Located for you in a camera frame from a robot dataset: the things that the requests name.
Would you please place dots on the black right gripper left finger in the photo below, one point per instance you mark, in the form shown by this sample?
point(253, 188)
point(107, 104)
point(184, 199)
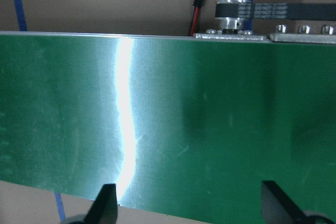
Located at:
point(105, 207)

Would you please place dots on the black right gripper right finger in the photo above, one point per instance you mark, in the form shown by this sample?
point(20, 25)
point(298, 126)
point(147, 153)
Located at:
point(277, 206)

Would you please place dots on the green conveyor belt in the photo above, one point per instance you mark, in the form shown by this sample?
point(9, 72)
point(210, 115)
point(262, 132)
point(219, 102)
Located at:
point(182, 126)

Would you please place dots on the silver drive pulley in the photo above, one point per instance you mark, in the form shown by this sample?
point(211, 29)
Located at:
point(227, 18)

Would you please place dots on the black timing belt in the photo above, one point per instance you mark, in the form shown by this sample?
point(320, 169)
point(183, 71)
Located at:
point(290, 11)

